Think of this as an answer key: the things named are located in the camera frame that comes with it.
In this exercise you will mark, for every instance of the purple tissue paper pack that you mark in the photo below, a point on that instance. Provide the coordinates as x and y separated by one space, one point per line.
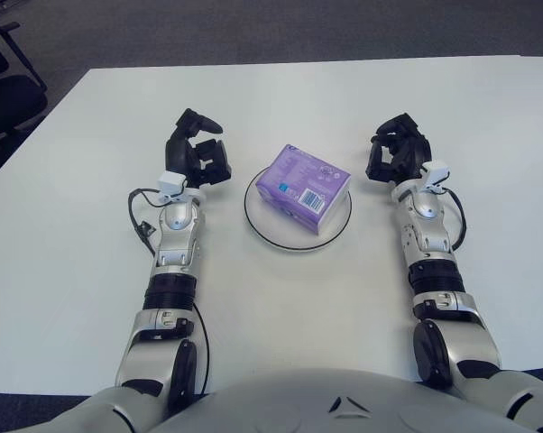
298 180

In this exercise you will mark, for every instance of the white plate with black rim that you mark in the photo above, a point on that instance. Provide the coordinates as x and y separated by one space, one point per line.
267 221

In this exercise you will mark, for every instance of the black office chair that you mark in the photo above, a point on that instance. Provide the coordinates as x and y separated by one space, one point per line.
7 104

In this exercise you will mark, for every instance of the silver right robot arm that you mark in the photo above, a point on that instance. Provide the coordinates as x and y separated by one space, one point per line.
427 243

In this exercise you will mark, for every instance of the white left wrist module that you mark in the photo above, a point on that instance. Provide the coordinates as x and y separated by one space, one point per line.
171 180

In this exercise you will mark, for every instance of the grey robot torso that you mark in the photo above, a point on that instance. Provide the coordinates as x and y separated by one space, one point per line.
298 406

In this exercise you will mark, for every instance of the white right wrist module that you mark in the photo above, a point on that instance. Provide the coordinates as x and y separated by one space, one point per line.
436 173

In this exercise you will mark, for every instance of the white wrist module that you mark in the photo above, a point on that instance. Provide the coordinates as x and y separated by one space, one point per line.
171 180
436 173

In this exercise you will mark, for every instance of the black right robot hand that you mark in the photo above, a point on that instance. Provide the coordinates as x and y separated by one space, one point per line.
409 149

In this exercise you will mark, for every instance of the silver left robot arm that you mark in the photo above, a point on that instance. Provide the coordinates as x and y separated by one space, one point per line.
177 234

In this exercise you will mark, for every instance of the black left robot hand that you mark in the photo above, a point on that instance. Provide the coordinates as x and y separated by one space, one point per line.
177 151

